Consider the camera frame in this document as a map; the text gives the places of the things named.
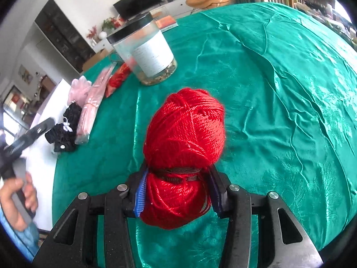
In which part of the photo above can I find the pink mesh bath puff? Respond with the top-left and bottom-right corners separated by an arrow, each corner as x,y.
68,75 -> 92,105

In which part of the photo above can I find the dark glass display cabinet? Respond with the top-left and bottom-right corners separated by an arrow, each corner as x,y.
35,0 -> 97,73

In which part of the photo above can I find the orange book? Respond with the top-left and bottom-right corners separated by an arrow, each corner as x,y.
155,16 -> 179,32

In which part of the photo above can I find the bushy green potted plant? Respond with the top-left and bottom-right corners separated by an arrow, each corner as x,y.
102,17 -> 118,31

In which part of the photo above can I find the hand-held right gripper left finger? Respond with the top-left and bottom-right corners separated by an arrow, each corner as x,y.
32,167 -> 149,268

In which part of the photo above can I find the flat screen television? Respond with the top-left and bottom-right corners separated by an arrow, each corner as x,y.
113,0 -> 162,20

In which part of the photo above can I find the brown cardboard box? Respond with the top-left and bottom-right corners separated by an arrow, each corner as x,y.
82,49 -> 112,71

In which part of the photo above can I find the green satin tablecloth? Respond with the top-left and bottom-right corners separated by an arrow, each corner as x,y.
52,2 -> 357,268

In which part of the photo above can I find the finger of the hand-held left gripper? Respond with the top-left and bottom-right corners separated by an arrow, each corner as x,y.
16,117 -> 56,147

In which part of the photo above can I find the person's left forearm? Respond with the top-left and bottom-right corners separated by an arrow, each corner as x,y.
0,209 -> 39,261

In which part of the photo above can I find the red foil packet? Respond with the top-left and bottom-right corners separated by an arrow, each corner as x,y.
104,63 -> 131,98

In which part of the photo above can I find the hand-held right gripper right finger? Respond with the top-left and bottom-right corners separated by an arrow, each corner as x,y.
208,166 -> 324,268

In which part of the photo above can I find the black lace garment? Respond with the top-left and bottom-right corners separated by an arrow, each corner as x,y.
45,102 -> 83,153

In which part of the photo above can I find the pink item in clear sleeve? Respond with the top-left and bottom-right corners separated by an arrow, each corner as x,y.
75,63 -> 116,145

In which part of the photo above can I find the red yarn ball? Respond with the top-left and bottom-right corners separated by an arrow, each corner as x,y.
139,87 -> 227,230

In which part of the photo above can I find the white television cabinet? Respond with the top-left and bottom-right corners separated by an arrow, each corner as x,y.
92,0 -> 196,53

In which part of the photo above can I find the clear jar with black lid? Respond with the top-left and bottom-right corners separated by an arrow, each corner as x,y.
106,13 -> 178,86

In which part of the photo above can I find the framed wall picture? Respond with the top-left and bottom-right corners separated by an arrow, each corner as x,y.
18,64 -> 34,84

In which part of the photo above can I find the person's left hand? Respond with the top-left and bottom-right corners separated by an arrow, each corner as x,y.
0,172 -> 39,232

